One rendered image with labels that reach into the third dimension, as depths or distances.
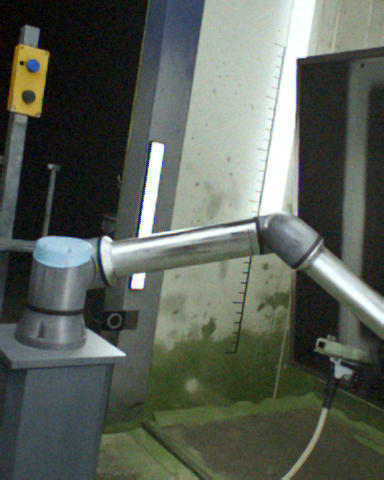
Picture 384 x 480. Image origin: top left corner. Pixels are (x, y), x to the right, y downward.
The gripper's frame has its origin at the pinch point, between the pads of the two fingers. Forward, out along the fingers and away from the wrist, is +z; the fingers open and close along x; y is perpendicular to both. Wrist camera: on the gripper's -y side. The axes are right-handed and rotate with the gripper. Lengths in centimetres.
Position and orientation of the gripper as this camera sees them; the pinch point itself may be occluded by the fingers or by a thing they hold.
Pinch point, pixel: (337, 359)
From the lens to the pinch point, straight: 197.2
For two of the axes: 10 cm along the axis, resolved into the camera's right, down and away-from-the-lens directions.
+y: -3.1, 9.5, -0.7
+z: -6.4, -1.5, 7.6
